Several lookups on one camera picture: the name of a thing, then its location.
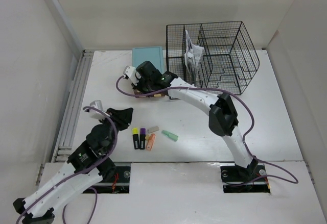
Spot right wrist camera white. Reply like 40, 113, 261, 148
123, 66, 141, 86

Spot orange highlighter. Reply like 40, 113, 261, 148
146, 134, 156, 151

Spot yellow cap black highlighter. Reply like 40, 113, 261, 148
132, 128, 139, 150

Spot grey eraser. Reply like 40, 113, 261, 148
148, 126, 159, 133

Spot white paper sheets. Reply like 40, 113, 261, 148
184, 30, 204, 84

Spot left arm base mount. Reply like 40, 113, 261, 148
92, 162, 131, 194

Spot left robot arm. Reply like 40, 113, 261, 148
13, 106, 133, 223

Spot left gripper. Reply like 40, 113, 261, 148
99, 107, 133, 154

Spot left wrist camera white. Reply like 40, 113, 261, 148
83, 100, 105, 120

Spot purple cap black highlighter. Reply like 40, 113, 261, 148
139, 128, 146, 150

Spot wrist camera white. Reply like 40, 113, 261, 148
83, 100, 105, 120
123, 66, 141, 86

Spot teal drawer box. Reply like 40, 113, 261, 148
131, 46, 167, 99

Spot aluminium rail frame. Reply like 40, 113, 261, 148
35, 50, 94, 187

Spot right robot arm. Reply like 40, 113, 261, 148
125, 61, 258, 181

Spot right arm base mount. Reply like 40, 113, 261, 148
220, 163, 270, 193

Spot black wire mesh organizer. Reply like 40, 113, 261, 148
166, 21, 260, 95

